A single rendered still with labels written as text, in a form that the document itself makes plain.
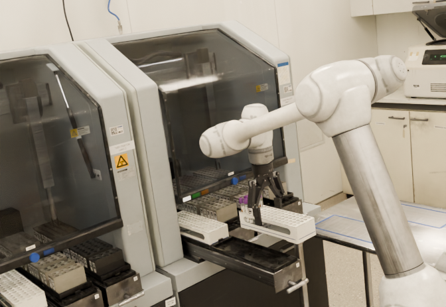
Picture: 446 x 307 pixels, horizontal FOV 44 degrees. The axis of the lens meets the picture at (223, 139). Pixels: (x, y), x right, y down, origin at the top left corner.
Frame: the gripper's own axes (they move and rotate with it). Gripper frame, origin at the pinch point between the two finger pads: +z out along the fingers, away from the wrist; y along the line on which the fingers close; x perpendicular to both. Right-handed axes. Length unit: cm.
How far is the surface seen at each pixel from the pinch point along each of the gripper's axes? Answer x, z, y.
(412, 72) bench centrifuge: 74, -17, 218
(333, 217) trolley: -6.1, 9.9, 28.4
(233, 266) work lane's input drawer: 2.0, 13.8, -18.1
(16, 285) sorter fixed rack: 38, 4, -82
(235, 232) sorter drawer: 21.8, 12.1, 0.8
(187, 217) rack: 37.3, 4.8, -11.0
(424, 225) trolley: -39, 10, 39
